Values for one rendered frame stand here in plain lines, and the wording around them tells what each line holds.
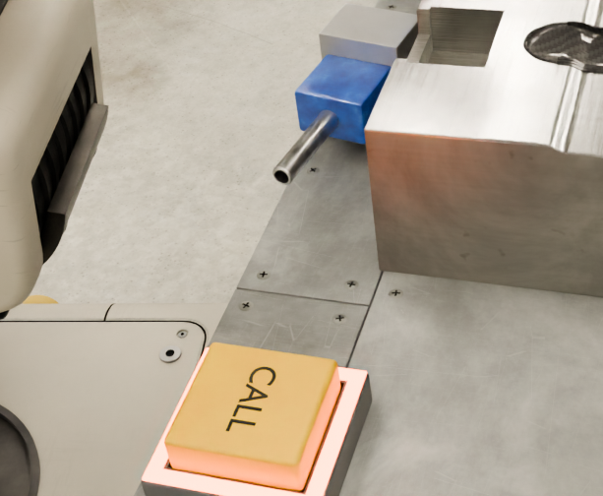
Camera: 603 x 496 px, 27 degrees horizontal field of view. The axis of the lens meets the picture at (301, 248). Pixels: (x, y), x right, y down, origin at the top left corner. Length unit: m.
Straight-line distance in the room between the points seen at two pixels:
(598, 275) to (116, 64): 1.85
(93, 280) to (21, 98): 1.09
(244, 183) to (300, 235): 1.36
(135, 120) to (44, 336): 0.86
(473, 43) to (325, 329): 0.17
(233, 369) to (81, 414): 0.78
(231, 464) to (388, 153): 0.16
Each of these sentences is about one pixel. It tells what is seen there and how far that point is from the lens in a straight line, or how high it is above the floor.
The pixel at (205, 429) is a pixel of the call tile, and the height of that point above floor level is 0.84.
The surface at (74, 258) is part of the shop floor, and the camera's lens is 1.95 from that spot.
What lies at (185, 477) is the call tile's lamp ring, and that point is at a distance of 0.53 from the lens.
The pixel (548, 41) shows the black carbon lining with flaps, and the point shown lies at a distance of 0.63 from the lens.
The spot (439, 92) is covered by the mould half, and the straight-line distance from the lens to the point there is 0.60.
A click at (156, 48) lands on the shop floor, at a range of 2.40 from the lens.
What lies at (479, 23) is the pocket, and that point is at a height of 0.88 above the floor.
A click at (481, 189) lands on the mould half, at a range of 0.58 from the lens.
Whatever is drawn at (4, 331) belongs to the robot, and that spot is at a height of 0.28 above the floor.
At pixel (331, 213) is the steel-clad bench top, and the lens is 0.67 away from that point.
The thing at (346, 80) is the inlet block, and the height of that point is 0.84.
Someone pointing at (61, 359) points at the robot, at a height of 0.28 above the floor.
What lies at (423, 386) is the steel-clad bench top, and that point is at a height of 0.80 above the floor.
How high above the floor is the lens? 1.23
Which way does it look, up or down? 41 degrees down
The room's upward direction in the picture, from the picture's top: 9 degrees counter-clockwise
